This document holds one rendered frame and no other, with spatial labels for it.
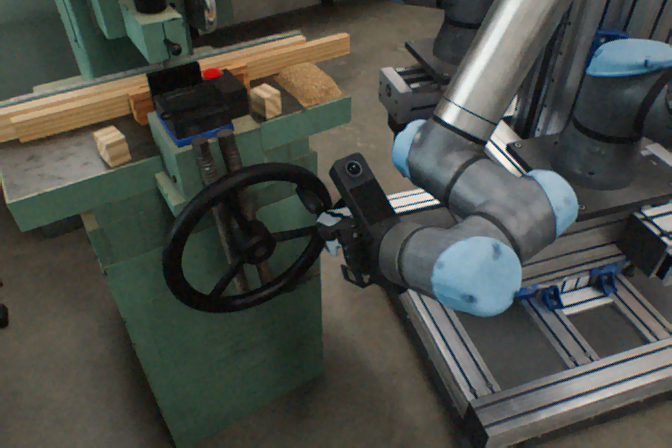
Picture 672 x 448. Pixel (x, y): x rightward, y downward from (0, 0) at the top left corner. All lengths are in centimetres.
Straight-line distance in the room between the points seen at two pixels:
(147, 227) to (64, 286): 110
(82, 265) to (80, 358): 40
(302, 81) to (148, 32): 28
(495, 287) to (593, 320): 114
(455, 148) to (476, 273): 18
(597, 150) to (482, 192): 44
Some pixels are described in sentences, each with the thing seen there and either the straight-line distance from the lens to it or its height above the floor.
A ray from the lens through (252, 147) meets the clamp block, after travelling 86.
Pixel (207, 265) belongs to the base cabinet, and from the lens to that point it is 111.
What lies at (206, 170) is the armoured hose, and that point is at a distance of 82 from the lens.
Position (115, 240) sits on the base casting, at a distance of 100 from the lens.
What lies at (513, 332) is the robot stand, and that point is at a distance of 155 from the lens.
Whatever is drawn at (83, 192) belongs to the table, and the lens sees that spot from 92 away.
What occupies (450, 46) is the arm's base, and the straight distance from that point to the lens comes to 136.
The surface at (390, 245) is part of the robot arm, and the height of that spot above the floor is 99.
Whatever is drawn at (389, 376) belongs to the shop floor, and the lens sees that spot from 166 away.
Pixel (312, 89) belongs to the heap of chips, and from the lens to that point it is 102.
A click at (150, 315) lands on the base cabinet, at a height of 55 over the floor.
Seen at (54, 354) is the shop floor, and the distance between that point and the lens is 189.
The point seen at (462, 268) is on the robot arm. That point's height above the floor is 104.
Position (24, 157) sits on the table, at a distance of 100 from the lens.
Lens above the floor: 141
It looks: 40 degrees down
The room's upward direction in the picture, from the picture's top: straight up
